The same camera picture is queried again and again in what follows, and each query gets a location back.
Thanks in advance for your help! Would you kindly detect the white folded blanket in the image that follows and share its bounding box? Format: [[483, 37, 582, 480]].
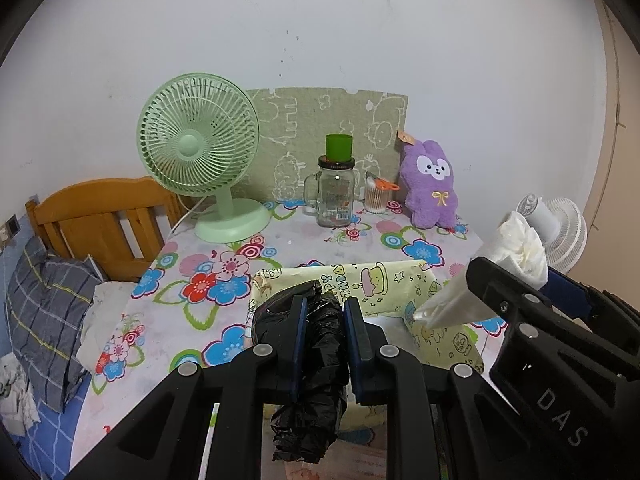
[[76, 281, 136, 375]]

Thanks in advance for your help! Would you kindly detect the grey plaid pillow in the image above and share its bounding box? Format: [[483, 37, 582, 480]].
[[6, 236, 101, 413]]

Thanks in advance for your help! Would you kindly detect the wall power socket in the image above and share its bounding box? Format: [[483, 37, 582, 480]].
[[0, 214, 21, 244]]

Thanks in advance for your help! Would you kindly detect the wooden bed headboard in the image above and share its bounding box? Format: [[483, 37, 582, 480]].
[[25, 177, 186, 282]]

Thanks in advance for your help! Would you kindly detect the black plastic bag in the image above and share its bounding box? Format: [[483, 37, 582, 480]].
[[252, 280, 349, 464]]

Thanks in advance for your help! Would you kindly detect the white standing fan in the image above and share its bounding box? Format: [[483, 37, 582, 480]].
[[516, 193, 588, 274]]

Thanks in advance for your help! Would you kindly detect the yellow cartoon fabric storage box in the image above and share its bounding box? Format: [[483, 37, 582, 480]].
[[247, 260, 485, 373]]

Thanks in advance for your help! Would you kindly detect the glass mason jar mug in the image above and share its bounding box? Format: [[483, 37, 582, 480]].
[[303, 155, 355, 228]]

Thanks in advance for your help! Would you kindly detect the green desk fan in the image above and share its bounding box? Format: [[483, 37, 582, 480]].
[[137, 73, 270, 244]]

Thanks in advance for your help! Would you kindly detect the beige door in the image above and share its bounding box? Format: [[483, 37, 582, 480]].
[[570, 0, 640, 308]]

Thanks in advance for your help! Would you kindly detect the crumpled white cloth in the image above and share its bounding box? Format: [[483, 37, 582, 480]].
[[0, 352, 40, 437]]

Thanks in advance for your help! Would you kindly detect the purple plush bunny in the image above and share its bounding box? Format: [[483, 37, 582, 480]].
[[397, 131, 459, 231]]

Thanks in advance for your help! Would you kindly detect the green cartoon placemat board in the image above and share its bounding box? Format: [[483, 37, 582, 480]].
[[232, 87, 409, 202]]

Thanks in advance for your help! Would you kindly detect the pink cartoon tissue pack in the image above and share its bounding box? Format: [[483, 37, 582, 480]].
[[284, 426, 387, 479]]

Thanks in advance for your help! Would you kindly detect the green cup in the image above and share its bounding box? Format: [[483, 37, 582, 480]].
[[326, 133, 352, 162]]

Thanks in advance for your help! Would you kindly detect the floral tablecloth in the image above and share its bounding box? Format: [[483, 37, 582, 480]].
[[70, 200, 506, 463]]

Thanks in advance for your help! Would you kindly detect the blue bed sheet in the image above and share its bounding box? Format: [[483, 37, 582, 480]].
[[11, 374, 91, 479]]

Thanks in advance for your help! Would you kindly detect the white tissue pack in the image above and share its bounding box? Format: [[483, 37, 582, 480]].
[[412, 211, 548, 328]]

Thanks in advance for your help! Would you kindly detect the toothpick jar orange lid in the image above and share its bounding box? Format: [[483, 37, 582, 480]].
[[363, 172, 399, 214]]

